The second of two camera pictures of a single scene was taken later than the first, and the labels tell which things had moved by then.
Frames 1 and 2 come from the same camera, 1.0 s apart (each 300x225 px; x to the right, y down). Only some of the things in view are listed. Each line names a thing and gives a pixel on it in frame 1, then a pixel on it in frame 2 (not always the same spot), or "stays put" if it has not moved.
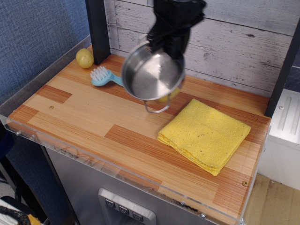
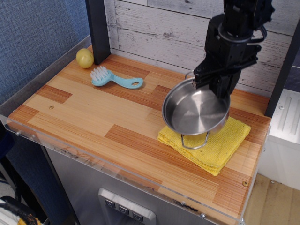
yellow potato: (85, 58) stays put
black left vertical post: (98, 28) stays put
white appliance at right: (279, 159) stays put
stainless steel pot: (150, 76) to (193, 113)
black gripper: (174, 19) to (221, 56)
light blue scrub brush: (101, 76) stays put
